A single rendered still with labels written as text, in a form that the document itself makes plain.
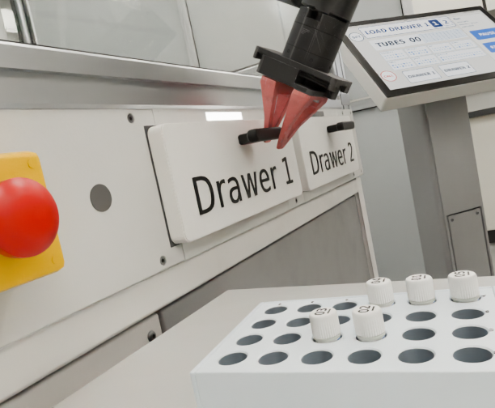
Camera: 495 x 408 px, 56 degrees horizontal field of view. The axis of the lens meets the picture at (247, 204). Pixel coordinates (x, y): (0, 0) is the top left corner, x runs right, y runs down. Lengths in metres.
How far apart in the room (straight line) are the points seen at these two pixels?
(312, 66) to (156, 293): 0.28
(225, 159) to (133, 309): 0.19
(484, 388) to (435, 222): 1.25
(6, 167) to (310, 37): 0.34
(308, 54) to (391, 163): 1.64
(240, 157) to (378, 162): 1.64
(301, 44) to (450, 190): 0.96
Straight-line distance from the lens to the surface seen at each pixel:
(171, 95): 0.47
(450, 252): 1.43
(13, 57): 0.36
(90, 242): 0.37
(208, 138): 0.48
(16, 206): 0.25
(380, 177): 2.14
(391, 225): 2.17
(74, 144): 0.37
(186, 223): 0.43
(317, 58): 0.52
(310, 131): 0.75
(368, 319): 0.20
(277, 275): 0.65
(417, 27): 1.48
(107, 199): 0.38
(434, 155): 1.39
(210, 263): 0.50
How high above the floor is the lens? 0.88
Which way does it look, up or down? 5 degrees down
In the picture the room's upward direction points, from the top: 12 degrees counter-clockwise
